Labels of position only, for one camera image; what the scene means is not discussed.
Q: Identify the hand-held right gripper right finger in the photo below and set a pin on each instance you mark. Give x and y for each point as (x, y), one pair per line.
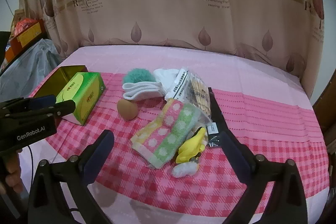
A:
(233, 153)

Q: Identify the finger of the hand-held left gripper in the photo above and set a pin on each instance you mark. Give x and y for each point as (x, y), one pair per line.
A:
(63, 108)
(42, 101)

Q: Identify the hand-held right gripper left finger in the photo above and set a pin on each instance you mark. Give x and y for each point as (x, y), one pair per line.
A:
(98, 155)

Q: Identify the black plastic packet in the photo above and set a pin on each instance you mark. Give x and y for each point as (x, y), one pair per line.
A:
(214, 140)

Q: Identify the gold tin box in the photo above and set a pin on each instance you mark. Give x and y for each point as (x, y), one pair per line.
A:
(63, 77)

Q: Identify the beige makeup sponge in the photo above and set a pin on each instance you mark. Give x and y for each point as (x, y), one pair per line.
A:
(127, 109)

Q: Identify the clear cotton swab packet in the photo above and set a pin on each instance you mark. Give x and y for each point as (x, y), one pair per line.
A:
(200, 98)

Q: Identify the polka dot towel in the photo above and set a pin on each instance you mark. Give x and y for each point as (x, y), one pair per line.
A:
(168, 134)

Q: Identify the teal fluffy sock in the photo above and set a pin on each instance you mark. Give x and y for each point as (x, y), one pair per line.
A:
(137, 75)

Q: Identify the white striped-label packet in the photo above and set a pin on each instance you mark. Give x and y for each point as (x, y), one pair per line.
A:
(178, 87)

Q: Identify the person's left hand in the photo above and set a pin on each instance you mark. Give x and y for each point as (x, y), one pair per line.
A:
(13, 174)

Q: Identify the green tissue box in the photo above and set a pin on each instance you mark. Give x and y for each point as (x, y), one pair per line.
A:
(84, 98)

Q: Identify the pink checkered cloth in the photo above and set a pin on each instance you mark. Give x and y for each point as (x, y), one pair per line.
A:
(262, 148)

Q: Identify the grey plastic cover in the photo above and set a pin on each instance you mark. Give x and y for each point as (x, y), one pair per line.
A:
(29, 66)

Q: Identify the white fluffy puff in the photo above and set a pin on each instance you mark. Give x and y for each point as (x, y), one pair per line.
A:
(183, 169)

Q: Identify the orange box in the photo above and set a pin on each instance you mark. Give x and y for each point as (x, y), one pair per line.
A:
(10, 52)

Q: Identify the yellow cardboard box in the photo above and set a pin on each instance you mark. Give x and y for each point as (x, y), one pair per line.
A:
(29, 35)

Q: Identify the red plastic bag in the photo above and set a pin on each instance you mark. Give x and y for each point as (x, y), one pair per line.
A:
(23, 24)

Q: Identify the pale pink table cover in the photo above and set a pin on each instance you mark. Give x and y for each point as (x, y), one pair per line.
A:
(223, 66)

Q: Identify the brown wooden furniture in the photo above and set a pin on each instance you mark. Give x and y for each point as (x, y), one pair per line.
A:
(325, 119)

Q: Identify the beige leaf-print curtain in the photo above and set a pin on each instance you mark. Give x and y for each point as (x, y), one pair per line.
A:
(168, 16)

